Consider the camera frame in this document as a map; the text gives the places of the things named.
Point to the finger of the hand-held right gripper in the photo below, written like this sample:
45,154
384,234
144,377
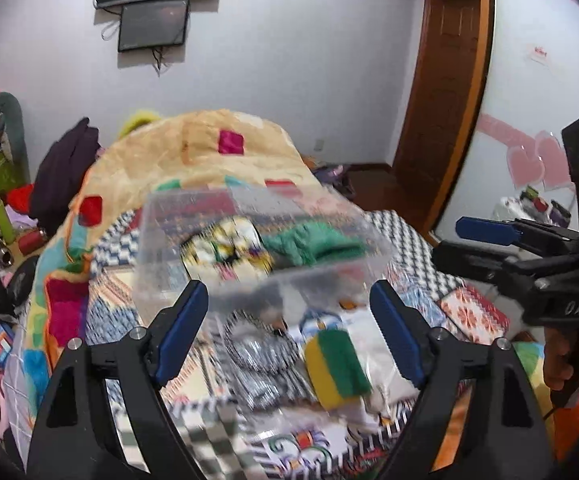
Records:
474,259
484,230

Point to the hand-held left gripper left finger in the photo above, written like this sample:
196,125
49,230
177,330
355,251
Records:
185,329

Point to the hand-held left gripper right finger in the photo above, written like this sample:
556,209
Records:
395,334

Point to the yellow and green sock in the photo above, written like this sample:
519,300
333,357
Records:
337,367

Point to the black white striped sock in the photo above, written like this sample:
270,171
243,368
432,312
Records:
257,347

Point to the yellow black white patterned sock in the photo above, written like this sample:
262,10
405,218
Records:
224,250

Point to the clear plastic storage box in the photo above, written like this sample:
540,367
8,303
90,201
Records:
264,240

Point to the green knitted cloth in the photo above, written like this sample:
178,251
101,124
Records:
314,245

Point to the person's right hand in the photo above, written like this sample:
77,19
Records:
558,357

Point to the white cloth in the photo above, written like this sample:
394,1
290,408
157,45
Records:
384,360

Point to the patterned patchwork bed sheet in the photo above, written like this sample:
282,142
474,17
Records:
434,305

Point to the brown wooden door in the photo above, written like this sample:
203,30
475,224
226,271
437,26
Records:
442,90

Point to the beige plush blanket coloured squares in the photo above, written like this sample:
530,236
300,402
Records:
179,160

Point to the dark purple garment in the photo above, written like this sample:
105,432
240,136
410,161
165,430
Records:
64,175

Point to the red cloth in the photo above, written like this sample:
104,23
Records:
21,197

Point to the green bottle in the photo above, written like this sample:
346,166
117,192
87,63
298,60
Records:
3,220

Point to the yellow green plush toy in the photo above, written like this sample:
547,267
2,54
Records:
138,121

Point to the pink heart wall stickers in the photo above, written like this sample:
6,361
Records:
524,152

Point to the red white wall sticker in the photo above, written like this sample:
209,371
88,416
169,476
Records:
539,55

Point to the white wall socket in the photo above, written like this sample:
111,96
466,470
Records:
320,144

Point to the black framed wall panel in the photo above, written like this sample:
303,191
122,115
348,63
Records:
153,24

